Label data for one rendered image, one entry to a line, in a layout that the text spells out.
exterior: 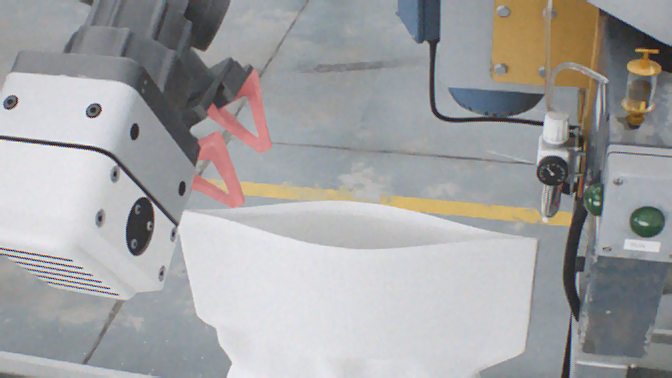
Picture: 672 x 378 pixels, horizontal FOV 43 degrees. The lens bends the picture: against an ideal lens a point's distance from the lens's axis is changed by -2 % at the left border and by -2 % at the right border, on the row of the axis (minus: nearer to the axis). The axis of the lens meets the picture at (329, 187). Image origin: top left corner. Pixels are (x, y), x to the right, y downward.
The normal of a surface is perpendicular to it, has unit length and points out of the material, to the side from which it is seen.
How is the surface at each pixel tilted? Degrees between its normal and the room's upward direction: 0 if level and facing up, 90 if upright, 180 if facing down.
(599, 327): 90
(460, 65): 90
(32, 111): 30
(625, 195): 90
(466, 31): 90
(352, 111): 0
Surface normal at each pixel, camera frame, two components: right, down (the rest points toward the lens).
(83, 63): -0.19, -0.41
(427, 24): 0.22, 0.56
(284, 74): -0.06, -0.81
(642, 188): -0.23, 0.58
